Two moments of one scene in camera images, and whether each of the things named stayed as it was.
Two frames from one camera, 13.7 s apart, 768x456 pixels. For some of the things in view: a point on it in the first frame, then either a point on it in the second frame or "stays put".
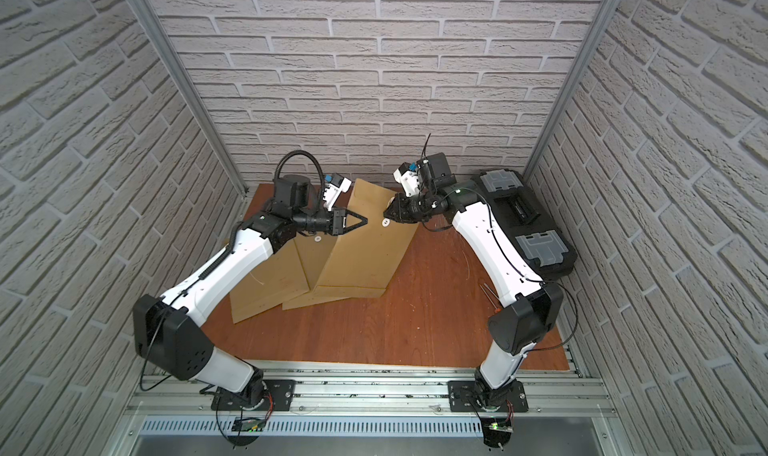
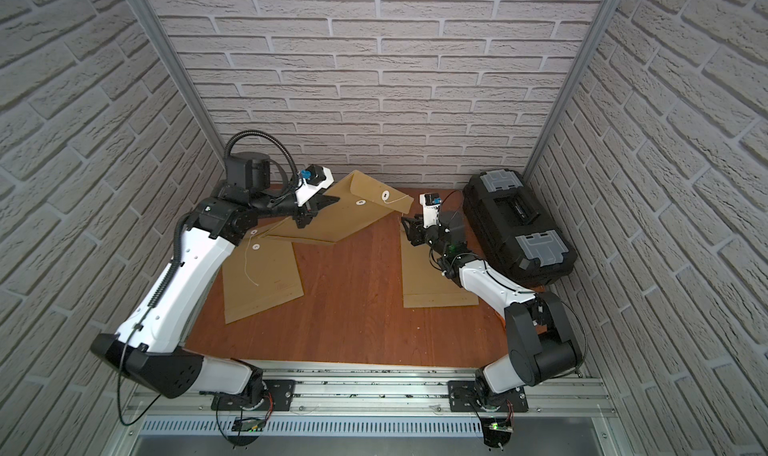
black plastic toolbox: [540, 246] stays put
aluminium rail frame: [374, 409] stays put
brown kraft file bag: [365, 259] → [424, 285]
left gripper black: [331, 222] → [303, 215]
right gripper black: [401, 206] → [417, 230]
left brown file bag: [280, 279] stays put
